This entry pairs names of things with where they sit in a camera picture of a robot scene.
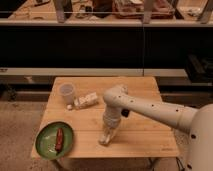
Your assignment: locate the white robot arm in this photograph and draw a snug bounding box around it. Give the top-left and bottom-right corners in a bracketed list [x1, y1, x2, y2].
[99, 85, 213, 171]

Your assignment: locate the red sausage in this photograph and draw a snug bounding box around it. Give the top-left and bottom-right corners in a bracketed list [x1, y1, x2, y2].
[55, 128, 64, 153]

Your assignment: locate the green plate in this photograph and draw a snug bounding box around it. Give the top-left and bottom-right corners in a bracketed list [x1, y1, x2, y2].
[35, 121, 74, 160]

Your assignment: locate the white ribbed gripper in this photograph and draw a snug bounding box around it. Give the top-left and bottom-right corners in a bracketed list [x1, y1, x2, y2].
[103, 106, 121, 140]

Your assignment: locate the translucent plastic cup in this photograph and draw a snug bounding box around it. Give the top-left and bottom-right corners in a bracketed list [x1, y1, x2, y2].
[59, 83, 75, 105]

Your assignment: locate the wooden table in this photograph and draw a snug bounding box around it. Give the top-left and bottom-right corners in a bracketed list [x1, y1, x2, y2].
[30, 76, 180, 171]

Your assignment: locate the black camera box on wrist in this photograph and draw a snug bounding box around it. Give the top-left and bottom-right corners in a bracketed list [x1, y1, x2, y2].
[121, 109, 130, 117]

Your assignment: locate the small white cube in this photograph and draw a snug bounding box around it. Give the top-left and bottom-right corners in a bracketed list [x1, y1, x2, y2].
[67, 105, 73, 110]

